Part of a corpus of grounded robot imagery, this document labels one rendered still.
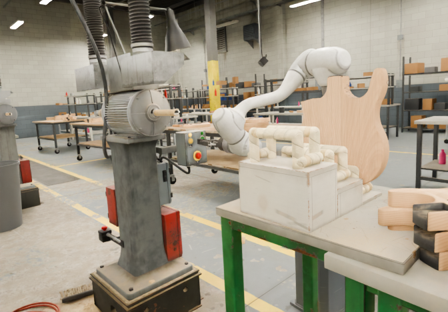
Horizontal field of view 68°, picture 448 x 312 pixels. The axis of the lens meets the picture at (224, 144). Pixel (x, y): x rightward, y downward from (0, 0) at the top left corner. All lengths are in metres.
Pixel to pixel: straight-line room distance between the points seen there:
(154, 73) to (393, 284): 1.16
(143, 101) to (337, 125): 1.00
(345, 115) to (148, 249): 1.42
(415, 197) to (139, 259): 1.57
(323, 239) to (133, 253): 1.41
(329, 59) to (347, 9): 12.00
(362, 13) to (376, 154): 12.24
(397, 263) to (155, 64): 1.16
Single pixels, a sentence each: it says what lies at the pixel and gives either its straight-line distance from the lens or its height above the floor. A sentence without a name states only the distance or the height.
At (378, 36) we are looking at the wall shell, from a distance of 13.02.
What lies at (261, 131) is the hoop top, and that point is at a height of 1.20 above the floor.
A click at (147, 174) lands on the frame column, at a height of 0.89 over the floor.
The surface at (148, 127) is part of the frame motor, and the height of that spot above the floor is 1.18.
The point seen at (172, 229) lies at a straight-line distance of 2.18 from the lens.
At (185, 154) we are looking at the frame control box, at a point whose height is 0.99.
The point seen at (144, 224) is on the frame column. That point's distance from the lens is 2.08.
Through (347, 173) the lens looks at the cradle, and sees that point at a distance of 1.15.
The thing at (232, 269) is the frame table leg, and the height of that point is 0.71.
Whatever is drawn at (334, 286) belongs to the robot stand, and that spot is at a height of 0.20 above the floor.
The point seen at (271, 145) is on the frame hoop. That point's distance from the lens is 1.11.
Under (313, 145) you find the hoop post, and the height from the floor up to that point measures 1.16.
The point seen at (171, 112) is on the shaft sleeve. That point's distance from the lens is 1.67.
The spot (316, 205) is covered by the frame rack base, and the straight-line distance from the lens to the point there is 0.98.
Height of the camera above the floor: 1.31
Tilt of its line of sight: 8 degrees down
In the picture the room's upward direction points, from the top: 3 degrees counter-clockwise
